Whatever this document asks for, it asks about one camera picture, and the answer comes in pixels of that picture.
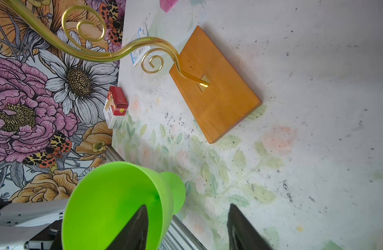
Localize gold wire wooden glass rack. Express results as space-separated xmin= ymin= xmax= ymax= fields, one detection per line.
xmin=6 ymin=1 xmax=262 ymax=144

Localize aluminium front frame rail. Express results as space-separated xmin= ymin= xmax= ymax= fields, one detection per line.
xmin=103 ymin=145 xmax=208 ymax=250

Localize white blue sachet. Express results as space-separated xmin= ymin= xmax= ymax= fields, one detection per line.
xmin=130 ymin=21 xmax=151 ymax=67

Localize green wine glass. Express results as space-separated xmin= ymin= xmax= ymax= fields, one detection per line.
xmin=62 ymin=161 xmax=186 ymax=250

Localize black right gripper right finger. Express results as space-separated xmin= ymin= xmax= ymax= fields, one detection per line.
xmin=227 ymin=204 xmax=273 ymax=250

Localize red white small box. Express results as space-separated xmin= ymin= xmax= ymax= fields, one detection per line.
xmin=103 ymin=86 xmax=129 ymax=129

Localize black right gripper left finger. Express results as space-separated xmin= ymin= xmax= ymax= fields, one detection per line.
xmin=106 ymin=205 xmax=149 ymax=250

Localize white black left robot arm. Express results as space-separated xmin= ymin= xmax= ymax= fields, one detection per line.
xmin=0 ymin=198 xmax=68 ymax=250

